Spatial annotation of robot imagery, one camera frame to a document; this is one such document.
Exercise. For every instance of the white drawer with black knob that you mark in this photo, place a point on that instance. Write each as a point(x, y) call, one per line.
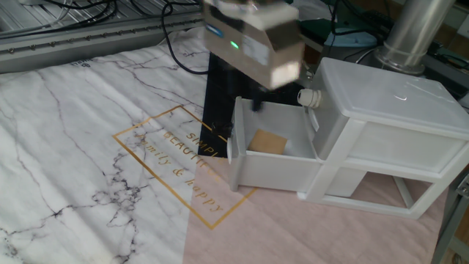
point(278, 172)

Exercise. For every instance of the aluminium table rail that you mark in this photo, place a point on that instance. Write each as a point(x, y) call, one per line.
point(73, 44)

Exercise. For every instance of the wooden cube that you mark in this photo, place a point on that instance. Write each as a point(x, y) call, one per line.
point(267, 142)

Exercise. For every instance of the marble pink black tablecloth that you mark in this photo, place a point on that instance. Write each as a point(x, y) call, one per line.
point(110, 201)

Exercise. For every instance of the white plastic drawer cabinet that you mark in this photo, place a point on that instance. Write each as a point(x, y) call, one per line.
point(388, 95)

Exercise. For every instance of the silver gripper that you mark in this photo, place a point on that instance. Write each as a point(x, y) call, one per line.
point(249, 47)

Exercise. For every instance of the light blue round lid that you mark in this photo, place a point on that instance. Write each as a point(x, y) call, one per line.
point(350, 38)

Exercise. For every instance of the grey metal frame leg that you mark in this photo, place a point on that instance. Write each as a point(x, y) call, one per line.
point(448, 220)

